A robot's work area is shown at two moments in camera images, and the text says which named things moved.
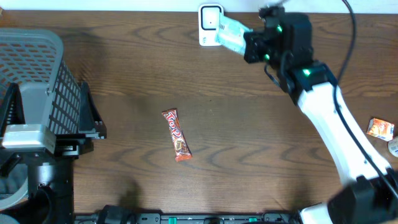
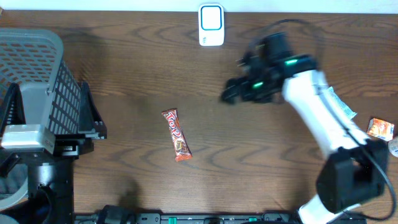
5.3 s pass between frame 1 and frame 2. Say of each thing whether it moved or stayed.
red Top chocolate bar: stayed
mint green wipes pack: moved
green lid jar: stayed
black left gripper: stayed
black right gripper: moved
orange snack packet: stayed
